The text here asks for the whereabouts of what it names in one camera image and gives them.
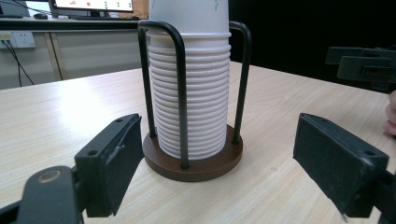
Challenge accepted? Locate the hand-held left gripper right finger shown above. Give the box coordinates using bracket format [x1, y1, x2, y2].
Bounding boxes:
[292, 112, 390, 218]

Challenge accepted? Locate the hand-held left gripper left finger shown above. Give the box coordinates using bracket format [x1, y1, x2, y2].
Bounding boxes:
[74, 113, 145, 218]

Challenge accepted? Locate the black wire cup holder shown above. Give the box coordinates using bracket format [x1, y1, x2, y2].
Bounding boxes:
[137, 20, 252, 183]

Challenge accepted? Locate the stack of white paper cups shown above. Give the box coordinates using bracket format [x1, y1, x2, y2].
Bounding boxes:
[146, 0, 233, 161]

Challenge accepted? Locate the black keyboard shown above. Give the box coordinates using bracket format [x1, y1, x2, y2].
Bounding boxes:
[74, 15, 140, 21]

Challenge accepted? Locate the dark office desk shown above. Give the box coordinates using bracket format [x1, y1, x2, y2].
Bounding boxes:
[0, 17, 142, 32]

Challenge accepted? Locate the computer monitor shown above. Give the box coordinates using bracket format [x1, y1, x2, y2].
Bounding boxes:
[49, 0, 134, 19]

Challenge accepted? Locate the black power cable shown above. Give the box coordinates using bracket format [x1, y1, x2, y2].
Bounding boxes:
[2, 39, 35, 87]

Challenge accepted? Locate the white wall socket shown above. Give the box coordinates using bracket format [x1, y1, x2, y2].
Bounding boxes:
[0, 30, 36, 49]

